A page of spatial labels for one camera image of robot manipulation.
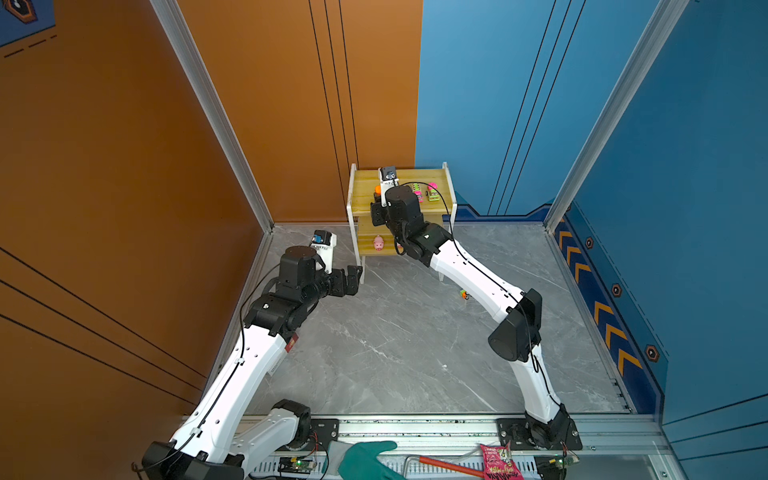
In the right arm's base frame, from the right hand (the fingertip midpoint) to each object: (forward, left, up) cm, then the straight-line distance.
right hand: (377, 193), depth 80 cm
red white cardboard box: (-26, +26, -34) cm, 50 cm away
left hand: (-18, +7, -7) cm, 21 cm away
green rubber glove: (-56, +4, -34) cm, 66 cm away
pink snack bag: (-57, -28, -34) cm, 72 cm away
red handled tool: (-57, -16, -36) cm, 69 cm away
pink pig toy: (-4, +1, -16) cm, 16 cm away
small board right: (-56, -44, -36) cm, 79 cm away
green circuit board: (-57, +20, -36) cm, 70 cm away
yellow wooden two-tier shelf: (+6, +5, -2) cm, 8 cm away
